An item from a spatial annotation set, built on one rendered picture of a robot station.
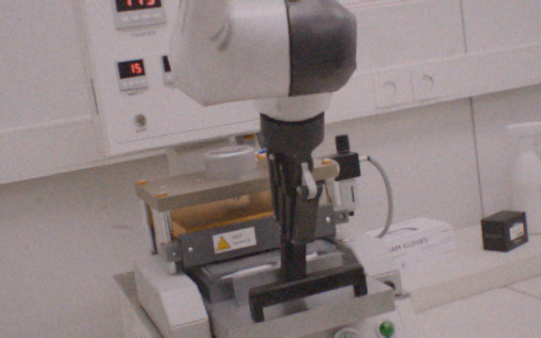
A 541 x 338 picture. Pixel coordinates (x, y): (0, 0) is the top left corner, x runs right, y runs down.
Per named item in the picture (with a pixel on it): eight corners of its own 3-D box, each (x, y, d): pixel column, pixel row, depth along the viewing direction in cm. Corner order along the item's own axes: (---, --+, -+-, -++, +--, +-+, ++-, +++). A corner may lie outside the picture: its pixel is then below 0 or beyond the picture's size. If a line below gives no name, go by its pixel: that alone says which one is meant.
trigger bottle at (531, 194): (515, 236, 178) (504, 127, 174) (516, 226, 186) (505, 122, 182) (555, 234, 175) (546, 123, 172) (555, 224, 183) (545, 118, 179)
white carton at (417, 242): (337, 272, 170) (332, 238, 169) (423, 247, 180) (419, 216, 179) (369, 284, 159) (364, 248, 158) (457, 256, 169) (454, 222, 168)
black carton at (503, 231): (482, 250, 171) (479, 219, 170) (504, 239, 177) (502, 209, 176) (507, 253, 167) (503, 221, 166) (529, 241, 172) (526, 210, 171)
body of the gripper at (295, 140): (249, 101, 93) (252, 171, 97) (274, 130, 86) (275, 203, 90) (308, 92, 95) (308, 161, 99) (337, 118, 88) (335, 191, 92)
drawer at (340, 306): (177, 299, 121) (168, 250, 119) (308, 267, 128) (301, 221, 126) (232, 361, 93) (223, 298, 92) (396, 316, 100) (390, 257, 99)
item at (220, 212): (163, 236, 125) (154, 177, 124) (292, 208, 132) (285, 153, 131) (190, 257, 109) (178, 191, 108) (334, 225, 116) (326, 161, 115)
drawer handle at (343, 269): (251, 318, 95) (245, 287, 95) (362, 290, 100) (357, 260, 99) (255, 323, 93) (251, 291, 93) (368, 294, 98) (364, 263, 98)
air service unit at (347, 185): (297, 224, 141) (285, 143, 138) (370, 208, 145) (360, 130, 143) (308, 229, 136) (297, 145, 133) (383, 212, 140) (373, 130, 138)
